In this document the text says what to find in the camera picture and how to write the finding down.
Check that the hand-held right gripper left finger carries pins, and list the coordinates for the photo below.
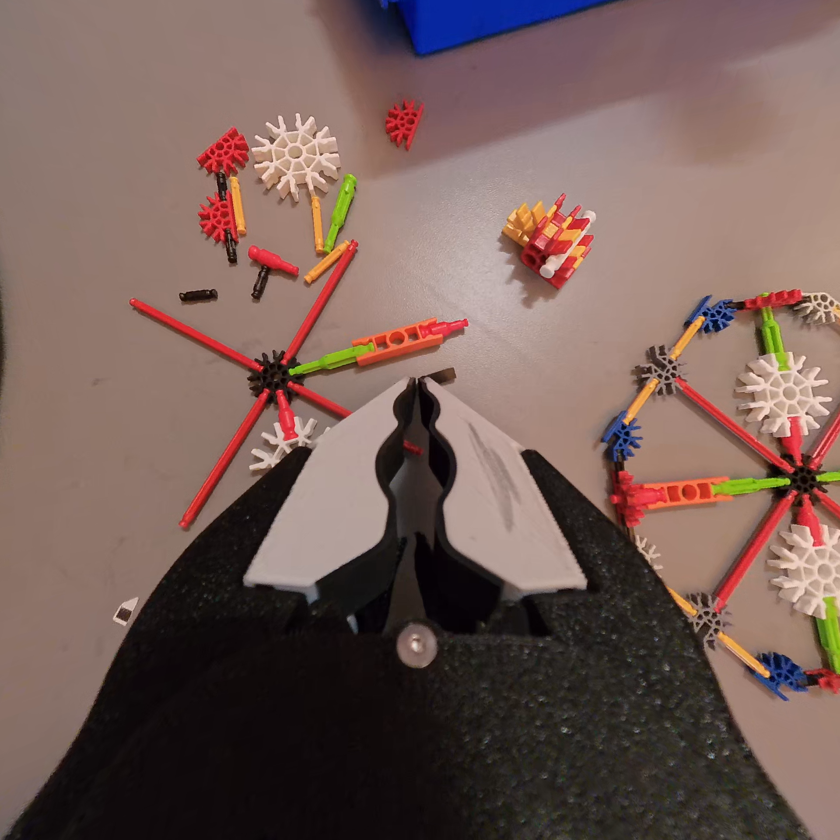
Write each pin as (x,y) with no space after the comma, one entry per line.
(328,512)

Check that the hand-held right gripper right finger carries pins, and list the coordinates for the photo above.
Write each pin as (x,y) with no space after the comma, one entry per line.
(505,518)

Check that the red spoked toy assembly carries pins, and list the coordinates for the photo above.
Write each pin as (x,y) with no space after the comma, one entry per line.
(272,375)

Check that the short black toy rod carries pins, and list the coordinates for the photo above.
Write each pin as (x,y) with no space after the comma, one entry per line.
(198,295)
(260,283)

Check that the short red toy rod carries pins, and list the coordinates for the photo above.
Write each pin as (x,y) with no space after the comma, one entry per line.
(269,258)

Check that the yellow toy rod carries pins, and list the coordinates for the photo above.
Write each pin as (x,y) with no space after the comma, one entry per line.
(317,223)
(326,262)
(237,207)

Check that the red fan toy connector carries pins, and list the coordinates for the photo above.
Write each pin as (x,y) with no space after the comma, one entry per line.
(224,151)

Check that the blue plastic bin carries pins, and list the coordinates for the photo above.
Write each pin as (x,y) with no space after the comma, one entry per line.
(472,26)

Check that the small white paper tag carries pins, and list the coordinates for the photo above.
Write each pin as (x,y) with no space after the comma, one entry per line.
(124,611)

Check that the long black toy rod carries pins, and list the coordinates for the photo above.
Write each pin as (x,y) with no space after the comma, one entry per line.
(231,253)

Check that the red yellow connector stack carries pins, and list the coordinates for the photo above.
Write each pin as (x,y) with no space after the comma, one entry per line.
(551,243)

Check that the colourful toy wheel model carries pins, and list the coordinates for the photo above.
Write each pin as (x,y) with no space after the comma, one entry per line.
(781,394)

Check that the green toy rod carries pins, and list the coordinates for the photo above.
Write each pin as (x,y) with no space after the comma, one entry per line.
(340,205)

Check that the red round toy connector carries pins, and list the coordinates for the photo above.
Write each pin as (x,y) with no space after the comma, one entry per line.
(215,218)

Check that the large white snowflake connector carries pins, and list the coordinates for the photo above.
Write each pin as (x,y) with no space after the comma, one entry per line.
(296,156)

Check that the red half-round toy connector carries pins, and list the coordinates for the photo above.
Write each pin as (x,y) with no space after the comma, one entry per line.
(402,123)

